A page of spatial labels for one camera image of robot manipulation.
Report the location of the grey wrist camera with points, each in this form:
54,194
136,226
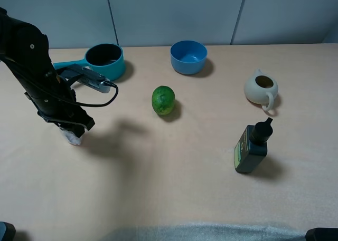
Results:
76,73

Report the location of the black object bottom right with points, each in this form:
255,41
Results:
322,234

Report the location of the blue plastic bowl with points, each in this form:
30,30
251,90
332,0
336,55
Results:
188,57

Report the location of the black object bottom left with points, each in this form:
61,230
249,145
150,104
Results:
7,231

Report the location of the glass salt shaker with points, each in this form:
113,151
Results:
71,137

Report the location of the green lime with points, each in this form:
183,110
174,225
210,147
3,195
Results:
163,100

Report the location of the black object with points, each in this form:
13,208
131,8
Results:
322,234
7,231

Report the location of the teal saucepan with handle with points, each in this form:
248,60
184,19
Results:
105,59

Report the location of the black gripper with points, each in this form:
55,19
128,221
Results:
56,103

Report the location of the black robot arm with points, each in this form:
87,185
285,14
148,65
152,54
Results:
25,51

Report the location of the cream ceramic teapot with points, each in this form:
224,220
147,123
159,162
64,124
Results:
261,89

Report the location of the dark green pump bottle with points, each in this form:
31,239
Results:
251,148

